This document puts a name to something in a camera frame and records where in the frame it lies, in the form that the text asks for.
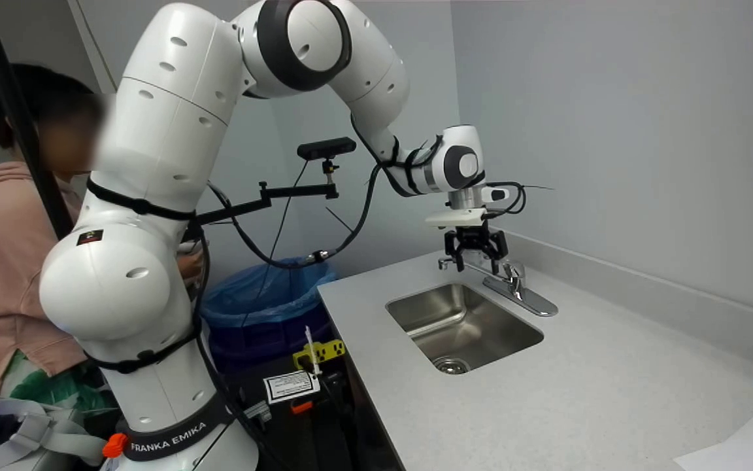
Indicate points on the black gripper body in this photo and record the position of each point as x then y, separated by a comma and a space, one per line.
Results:
473, 240

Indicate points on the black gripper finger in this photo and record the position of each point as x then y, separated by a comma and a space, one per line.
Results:
496, 263
456, 260

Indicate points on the chrome faucet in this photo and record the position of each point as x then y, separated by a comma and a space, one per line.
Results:
508, 280

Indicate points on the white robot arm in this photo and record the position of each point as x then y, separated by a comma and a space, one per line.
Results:
112, 280

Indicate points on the stainless steel sink basin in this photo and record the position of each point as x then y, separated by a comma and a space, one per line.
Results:
459, 324

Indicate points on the sink drain strainer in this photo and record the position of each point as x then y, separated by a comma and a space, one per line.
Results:
453, 366

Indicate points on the yellow plastic clamp tool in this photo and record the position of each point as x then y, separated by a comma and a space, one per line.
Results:
313, 355

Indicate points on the blue bin liner bag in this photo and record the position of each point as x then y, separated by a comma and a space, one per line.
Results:
265, 294

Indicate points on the dark recycling bin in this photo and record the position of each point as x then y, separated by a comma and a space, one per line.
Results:
239, 341

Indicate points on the person in pink shirt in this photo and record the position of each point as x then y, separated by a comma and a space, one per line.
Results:
5, 244

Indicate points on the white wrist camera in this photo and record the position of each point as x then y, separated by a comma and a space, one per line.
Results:
476, 205

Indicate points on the black camera on boom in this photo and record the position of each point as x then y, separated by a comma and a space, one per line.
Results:
313, 151

